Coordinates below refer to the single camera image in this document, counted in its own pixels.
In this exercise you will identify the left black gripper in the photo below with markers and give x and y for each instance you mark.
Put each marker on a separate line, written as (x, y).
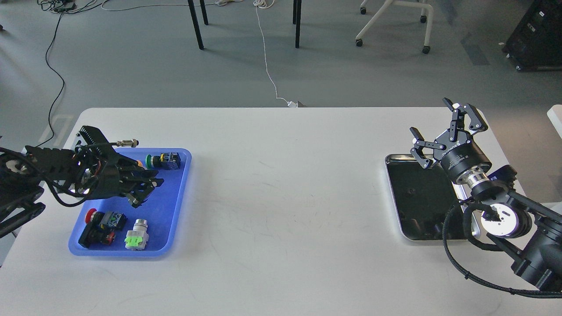
(121, 176)

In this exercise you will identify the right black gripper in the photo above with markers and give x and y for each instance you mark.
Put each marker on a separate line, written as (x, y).
(455, 149)

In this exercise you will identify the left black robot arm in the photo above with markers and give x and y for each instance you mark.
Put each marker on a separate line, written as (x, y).
(91, 170)

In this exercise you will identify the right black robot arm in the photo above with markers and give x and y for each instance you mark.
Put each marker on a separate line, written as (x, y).
(495, 217)

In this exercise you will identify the green blue push button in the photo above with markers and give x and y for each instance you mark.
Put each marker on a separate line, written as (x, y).
(165, 161)

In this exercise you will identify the blue plastic tray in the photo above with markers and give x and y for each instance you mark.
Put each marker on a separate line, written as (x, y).
(161, 210)

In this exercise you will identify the silver green push button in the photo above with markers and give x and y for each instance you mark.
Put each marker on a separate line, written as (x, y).
(137, 238)

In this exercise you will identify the red emergency stop button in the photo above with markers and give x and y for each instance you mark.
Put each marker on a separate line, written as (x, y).
(101, 227)

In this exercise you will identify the silver metal tray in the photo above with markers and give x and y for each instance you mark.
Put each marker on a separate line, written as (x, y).
(421, 216)

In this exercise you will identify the black equipment case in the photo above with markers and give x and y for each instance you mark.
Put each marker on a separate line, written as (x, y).
(536, 43)

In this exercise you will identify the white rolling chair base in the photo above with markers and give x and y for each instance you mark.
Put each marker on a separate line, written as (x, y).
(426, 18)

